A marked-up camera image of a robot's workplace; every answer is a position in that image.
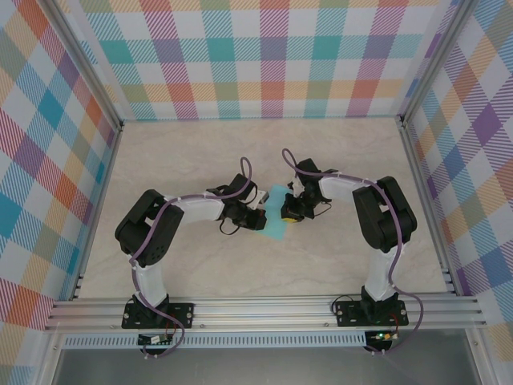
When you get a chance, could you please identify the aluminium mounting beam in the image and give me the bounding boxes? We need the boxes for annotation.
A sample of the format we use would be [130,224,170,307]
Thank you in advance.
[43,295,488,332]

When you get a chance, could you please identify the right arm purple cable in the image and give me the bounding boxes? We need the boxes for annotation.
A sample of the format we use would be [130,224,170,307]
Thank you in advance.
[281,148,425,356]

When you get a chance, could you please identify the left gripper thin black wire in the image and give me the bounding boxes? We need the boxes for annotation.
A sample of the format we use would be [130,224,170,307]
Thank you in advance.
[218,218,241,237]

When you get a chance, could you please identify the aluminium corner post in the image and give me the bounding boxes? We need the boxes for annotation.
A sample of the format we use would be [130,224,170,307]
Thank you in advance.
[398,0,476,125]
[42,0,125,132]

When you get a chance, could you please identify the aluminium frame leg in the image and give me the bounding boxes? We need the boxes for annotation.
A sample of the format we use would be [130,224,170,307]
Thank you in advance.
[38,330,62,385]
[466,328,497,385]

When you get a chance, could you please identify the light blue paper sheet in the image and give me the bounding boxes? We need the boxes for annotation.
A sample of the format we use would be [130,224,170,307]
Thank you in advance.
[258,183,290,241]

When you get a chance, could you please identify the gripper thin black wire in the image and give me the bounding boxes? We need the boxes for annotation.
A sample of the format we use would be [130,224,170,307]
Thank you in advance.
[308,200,333,220]
[218,218,241,237]

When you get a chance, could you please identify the slotted grey cable duct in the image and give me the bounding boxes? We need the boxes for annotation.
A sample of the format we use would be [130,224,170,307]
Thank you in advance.
[59,331,369,349]

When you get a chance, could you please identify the right gripper thin black wire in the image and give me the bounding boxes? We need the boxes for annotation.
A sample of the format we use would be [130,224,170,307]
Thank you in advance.
[308,200,333,220]

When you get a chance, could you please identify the right base thin black wire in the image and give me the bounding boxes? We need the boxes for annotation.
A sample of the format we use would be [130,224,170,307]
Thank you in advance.
[331,291,364,316]

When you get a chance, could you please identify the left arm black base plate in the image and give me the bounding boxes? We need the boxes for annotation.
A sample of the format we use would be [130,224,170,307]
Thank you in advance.
[121,302,196,330]

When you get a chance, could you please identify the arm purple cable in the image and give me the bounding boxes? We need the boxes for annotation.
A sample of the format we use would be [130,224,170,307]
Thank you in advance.
[281,148,425,356]
[128,156,258,360]

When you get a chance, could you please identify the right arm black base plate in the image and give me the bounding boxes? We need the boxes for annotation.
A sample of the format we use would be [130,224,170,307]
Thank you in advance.
[334,300,410,328]

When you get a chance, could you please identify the aluminium side rail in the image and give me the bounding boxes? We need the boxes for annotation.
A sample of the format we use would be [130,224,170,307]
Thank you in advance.
[70,122,125,302]
[398,115,460,296]

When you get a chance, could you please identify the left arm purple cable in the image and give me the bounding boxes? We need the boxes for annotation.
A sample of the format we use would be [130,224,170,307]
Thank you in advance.
[128,156,258,360]

